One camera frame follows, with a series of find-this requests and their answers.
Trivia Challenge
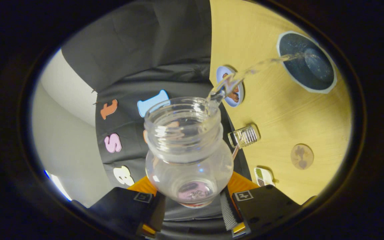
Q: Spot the round cork coaster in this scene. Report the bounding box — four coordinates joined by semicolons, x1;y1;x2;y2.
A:
290;143;314;170

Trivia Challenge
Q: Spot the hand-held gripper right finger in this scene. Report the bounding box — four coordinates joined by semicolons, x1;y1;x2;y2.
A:
219;171;302;238

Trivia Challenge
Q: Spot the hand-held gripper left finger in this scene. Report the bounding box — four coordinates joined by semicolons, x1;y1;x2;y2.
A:
87;176;166;239

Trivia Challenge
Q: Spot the ceiling light panel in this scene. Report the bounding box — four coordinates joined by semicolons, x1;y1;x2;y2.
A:
44;170;72;201

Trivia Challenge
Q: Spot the white divided grain dish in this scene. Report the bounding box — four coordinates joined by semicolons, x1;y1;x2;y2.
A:
254;167;276;187

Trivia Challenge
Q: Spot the light blue plate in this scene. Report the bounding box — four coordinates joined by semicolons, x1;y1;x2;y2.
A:
216;65;245;108

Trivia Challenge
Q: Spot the clear juice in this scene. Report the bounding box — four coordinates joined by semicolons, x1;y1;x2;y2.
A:
206;53;309;104

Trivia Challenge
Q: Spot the small wire basket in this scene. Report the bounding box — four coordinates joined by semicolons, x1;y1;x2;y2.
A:
228;124;261;149

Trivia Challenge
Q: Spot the clear glass bottle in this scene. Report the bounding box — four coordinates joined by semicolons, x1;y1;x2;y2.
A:
144;97;234;209

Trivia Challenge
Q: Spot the wooden table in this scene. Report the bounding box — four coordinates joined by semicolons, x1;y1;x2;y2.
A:
209;0;352;205

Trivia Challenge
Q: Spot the white cup with blue inside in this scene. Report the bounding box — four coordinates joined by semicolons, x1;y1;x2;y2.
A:
276;31;338;94

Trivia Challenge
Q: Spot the brown cookie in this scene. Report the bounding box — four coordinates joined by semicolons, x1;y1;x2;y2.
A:
228;86;240;103

